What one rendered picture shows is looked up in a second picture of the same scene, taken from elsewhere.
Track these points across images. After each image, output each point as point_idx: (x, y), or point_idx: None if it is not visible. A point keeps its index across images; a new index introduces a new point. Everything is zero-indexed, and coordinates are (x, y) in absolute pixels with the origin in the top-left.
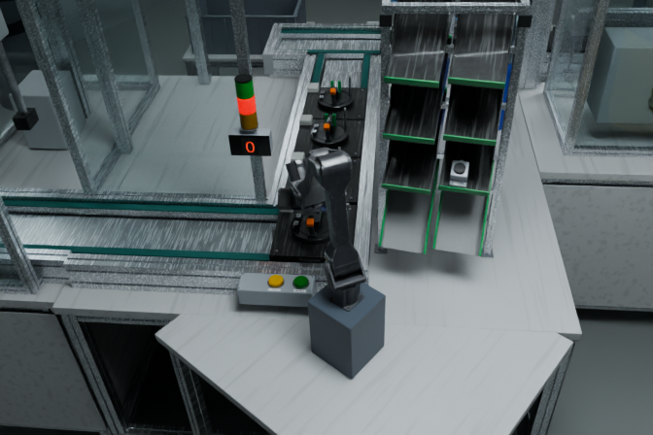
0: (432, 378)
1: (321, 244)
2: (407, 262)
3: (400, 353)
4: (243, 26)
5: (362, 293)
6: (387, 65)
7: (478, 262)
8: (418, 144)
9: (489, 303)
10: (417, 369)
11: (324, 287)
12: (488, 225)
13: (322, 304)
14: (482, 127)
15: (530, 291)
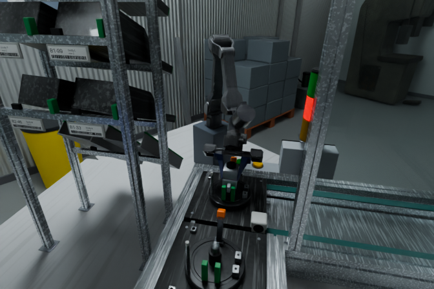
0: (175, 150)
1: None
2: (154, 206)
3: (186, 159)
4: None
5: (205, 126)
6: (162, 1)
7: (100, 200)
8: None
9: (119, 175)
10: (181, 153)
11: (226, 129)
12: (83, 179)
13: (227, 124)
14: None
15: (88, 178)
